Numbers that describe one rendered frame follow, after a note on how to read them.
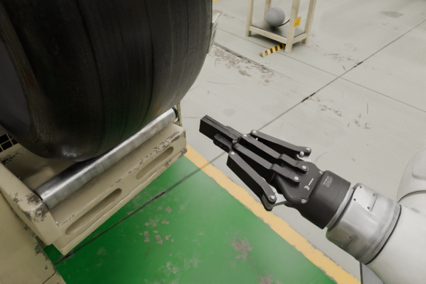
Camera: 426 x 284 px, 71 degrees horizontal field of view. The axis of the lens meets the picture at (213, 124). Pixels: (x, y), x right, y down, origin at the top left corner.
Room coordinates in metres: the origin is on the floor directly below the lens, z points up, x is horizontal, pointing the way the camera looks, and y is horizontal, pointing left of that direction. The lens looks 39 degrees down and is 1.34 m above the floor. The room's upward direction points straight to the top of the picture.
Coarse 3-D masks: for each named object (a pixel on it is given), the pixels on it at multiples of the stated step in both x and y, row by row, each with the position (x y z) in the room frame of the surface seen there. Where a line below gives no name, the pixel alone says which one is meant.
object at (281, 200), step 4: (276, 192) 0.26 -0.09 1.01; (276, 196) 0.25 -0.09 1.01; (280, 196) 0.25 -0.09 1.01; (264, 200) 0.25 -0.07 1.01; (276, 200) 0.25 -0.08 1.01; (280, 200) 0.25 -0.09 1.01; (284, 200) 0.25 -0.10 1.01; (268, 204) 0.24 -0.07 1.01; (276, 204) 0.24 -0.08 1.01; (280, 204) 0.25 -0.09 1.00
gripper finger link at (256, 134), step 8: (256, 136) 0.36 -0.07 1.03; (264, 136) 0.36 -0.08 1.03; (272, 136) 0.36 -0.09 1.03; (264, 144) 0.35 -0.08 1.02; (272, 144) 0.35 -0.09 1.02; (280, 144) 0.34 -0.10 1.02; (288, 144) 0.35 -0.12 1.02; (280, 152) 0.34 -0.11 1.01; (288, 152) 0.34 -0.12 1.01; (296, 152) 0.33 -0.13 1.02; (304, 152) 0.33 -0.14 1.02
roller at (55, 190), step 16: (176, 112) 0.58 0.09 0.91; (144, 128) 0.51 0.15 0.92; (160, 128) 0.54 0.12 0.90; (128, 144) 0.47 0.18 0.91; (96, 160) 0.41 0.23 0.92; (112, 160) 0.43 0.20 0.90; (64, 176) 0.37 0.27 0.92; (80, 176) 0.38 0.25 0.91; (48, 192) 0.33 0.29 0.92; (64, 192) 0.34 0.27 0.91; (48, 208) 0.32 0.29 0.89
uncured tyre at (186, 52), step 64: (0, 0) 0.30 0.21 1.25; (64, 0) 0.30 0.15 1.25; (128, 0) 0.35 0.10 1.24; (192, 0) 0.43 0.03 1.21; (0, 64) 0.64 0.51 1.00; (64, 64) 0.30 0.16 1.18; (128, 64) 0.33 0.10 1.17; (192, 64) 0.44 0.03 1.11; (64, 128) 0.31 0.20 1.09; (128, 128) 0.36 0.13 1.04
